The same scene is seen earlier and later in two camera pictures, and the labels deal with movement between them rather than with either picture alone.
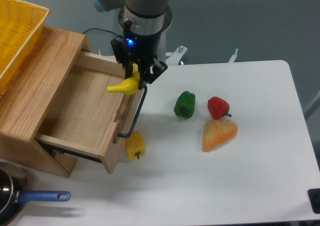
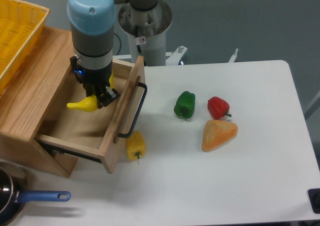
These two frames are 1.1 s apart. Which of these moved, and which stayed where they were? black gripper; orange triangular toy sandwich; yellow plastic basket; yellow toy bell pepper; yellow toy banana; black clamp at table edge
Moved: yellow toy banana; black gripper
Stayed: yellow plastic basket; yellow toy bell pepper; black clamp at table edge; orange triangular toy sandwich
